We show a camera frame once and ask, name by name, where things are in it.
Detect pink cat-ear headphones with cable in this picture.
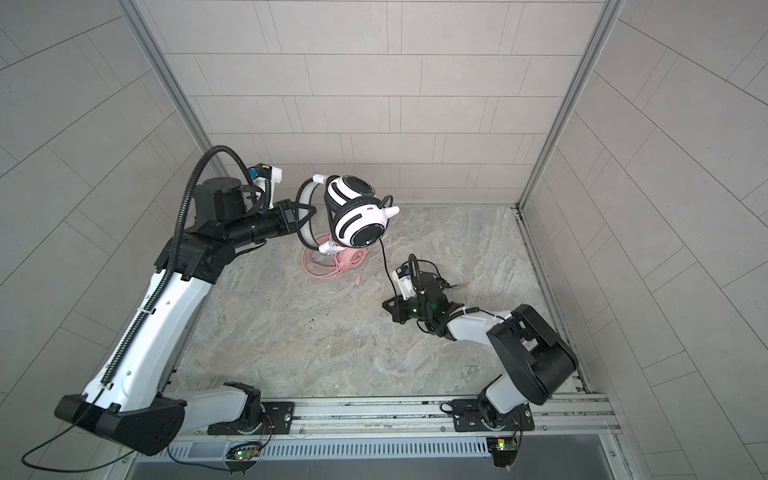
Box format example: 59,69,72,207
301,247,371,286

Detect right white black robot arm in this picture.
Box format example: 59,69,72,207
382,266,578,430

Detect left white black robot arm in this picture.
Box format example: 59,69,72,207
54,176,317,456

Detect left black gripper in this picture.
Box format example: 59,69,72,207
219,201,315,252

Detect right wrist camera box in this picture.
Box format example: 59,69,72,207
390,266,416,300

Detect white ventilation grille strip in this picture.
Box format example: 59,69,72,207
171,437,490,461

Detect right circuit board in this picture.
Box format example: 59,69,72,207
487,437,520,468

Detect left green circuit board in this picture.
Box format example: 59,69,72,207
224,441,264,471

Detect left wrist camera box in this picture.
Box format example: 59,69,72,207
248,163,283,211

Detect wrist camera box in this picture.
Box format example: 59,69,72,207
248,163,283,211
390,266,416,300

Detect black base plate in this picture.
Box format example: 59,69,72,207
207,401,295,436
440,398,535,432

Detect white black headphones with cable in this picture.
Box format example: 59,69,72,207
296,174,400,255

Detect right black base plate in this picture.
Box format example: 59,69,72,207
440,398,535,432

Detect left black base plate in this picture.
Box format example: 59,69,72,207
207,401,295,436

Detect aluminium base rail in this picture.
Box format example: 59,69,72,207
119,392,622,442

